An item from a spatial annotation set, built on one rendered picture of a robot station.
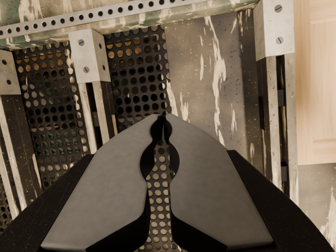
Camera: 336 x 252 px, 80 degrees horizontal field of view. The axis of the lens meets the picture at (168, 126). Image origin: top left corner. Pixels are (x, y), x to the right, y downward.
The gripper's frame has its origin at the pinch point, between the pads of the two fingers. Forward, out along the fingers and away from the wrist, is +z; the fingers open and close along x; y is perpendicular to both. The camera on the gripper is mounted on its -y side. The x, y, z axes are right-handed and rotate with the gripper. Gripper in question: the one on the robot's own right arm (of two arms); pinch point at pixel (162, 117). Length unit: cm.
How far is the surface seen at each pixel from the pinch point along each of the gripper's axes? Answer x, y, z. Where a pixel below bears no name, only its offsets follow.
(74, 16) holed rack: -23, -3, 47
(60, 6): -26, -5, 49
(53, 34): -29, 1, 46
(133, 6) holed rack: -7.7, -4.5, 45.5
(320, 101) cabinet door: 38, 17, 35
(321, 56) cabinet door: 37, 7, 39
